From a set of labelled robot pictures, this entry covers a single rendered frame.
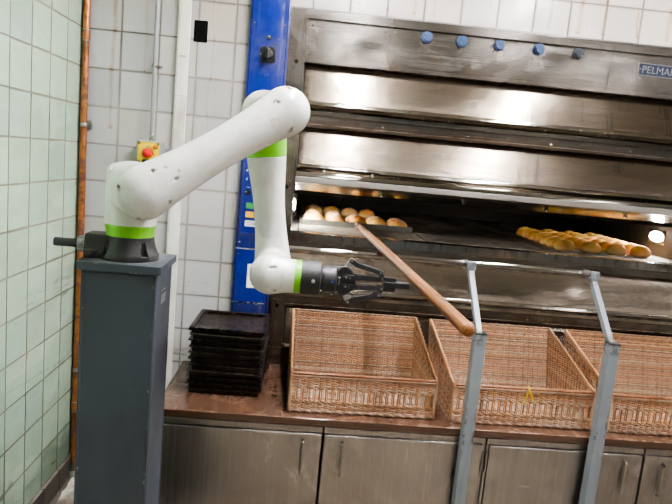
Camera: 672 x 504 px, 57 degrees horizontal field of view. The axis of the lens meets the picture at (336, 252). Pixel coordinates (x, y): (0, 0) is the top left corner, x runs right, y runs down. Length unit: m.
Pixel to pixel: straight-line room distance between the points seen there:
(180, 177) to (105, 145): 1.32
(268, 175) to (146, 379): 0.62
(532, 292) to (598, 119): 0.80
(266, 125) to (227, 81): 1.16
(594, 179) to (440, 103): 0.76
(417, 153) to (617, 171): 0.89
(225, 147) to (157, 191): 0.19
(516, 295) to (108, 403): 1.82
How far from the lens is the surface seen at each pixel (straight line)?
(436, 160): 2.70
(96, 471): 1.80
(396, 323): 2.72
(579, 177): 2.89
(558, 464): 2.55
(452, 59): 2.75
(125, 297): 1.62
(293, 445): 2.33
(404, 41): 2.73
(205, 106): 2.68
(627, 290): 3.07
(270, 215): 1.73
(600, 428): 2.48
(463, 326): 1.29
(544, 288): 2.90
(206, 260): 2.71
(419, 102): 2.68
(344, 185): 2.50
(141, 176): 1.45
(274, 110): 1.53
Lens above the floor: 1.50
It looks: 8 degrees down
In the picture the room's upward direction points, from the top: 5 degrees clockwise
